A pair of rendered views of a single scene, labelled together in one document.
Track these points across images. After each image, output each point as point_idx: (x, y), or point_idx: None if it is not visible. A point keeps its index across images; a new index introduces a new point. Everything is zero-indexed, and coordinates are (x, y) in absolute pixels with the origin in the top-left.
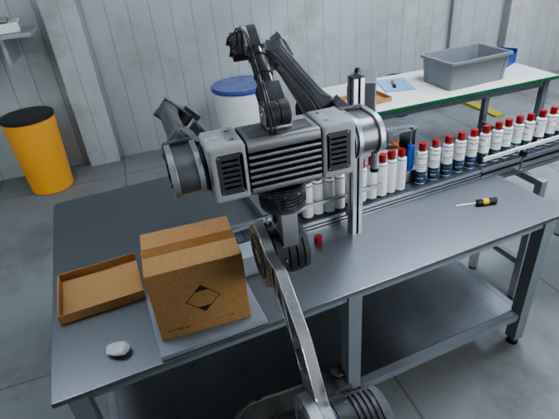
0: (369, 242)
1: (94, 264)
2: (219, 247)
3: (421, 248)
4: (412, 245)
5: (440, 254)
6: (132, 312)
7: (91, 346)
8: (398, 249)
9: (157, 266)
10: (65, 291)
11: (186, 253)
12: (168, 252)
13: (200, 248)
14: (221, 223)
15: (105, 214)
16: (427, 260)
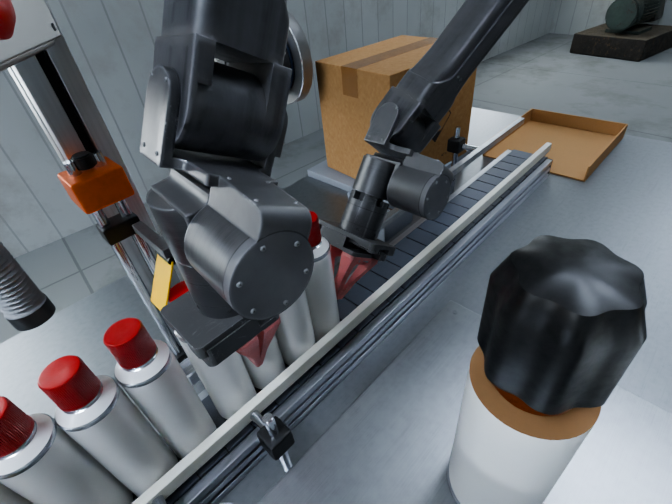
0: (163, 338)
1: (610, 142)
2: (350, 57)
3: (45, 351)
4: (62, 356)
5: (11, 346)
6: (474, 144)
7: (470, 121)
8: (100, 334)
9: (401, 39)
10: (592, 133)
11: (384, 48)
12: (408, 44)
13: (374, 53)
14: (381, 69)
15: None
16: (49, 322)
